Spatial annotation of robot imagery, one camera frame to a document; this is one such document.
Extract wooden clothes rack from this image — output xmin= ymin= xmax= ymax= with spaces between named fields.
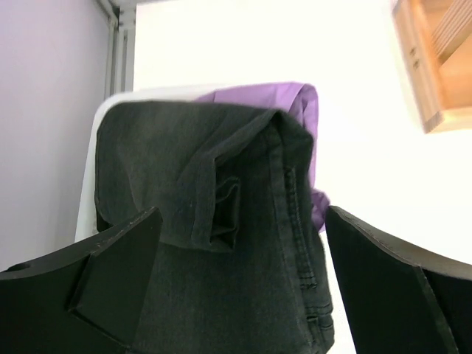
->
xmin=392 ymin=0 xmax=471 ymax=133

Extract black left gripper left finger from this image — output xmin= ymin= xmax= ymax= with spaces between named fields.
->
xmin=1 ymin=208 xmax=162 ymax=353

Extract purple trousers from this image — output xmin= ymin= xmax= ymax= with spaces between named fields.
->
xmin=195 ymin=82 xmax=330 ymax=232

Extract black trousers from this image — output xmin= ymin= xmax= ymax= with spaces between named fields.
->
xmin=94 ymin=101 xmax=334 ymax=353

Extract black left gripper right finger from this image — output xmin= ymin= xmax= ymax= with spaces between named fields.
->
xmin=325 ymin=206 xmax=471 ymax=354

